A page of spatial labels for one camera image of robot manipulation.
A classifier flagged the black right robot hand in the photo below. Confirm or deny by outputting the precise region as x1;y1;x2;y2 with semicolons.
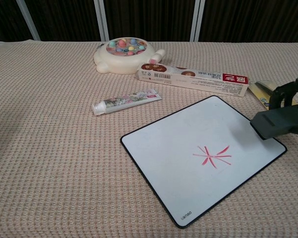
269;72;298;110

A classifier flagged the dark green board eraser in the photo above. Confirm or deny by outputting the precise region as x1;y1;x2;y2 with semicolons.
249;104;298;141

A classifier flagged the silver black razor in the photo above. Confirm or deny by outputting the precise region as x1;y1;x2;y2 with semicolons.
254;82;275;97

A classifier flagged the yellow razor blister card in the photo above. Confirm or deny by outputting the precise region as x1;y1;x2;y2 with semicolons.
247;80;298;111

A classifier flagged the long white red paper box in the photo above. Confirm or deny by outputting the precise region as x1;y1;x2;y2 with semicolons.
136;62;249;97

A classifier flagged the white board with black rim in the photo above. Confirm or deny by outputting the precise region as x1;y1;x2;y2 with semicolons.
120;95;288;229

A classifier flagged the floral toothpaste tube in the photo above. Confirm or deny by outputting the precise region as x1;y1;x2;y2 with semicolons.
92;89;163;116

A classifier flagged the cream toy fishing game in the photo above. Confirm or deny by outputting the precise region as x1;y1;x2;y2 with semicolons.
93;37;166;75

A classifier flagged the beige waffle tablecloth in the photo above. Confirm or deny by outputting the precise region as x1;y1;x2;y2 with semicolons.
0;39;298;238

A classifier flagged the white frame post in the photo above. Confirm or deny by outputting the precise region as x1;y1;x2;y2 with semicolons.
15;0;41;42
189;0;205;42
93;0;110;42

